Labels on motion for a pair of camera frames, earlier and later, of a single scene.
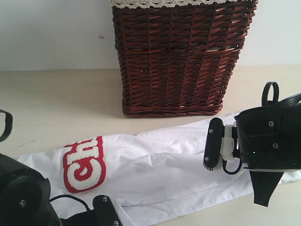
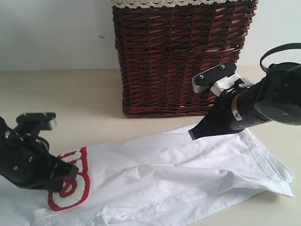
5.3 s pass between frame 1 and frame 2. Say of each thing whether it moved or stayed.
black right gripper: moved
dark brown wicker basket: stayed
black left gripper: moved
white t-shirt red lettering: stayed
